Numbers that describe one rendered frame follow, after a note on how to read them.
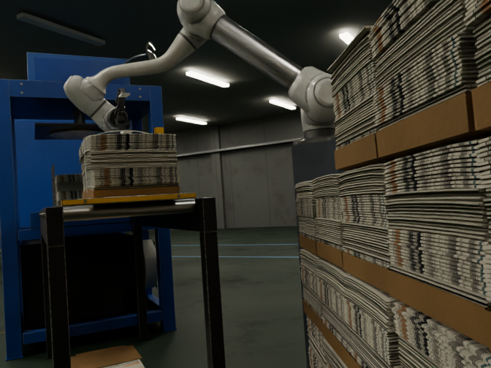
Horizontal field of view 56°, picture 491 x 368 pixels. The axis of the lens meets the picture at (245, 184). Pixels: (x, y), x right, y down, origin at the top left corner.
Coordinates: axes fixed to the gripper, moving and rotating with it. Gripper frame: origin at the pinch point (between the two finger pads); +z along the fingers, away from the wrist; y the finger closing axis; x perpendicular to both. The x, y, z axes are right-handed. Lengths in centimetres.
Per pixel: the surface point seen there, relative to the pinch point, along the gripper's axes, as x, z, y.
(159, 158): -6.7, 19.6, 17.6
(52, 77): 18, -130, -36
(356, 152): -24, 101, 19
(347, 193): -29, 92, 27
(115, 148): 7.7, 18.8, 13.8
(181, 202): -14.9, 15.7, 33.3
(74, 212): 21.1, 16.1, 34.0
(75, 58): 4, -132, -48
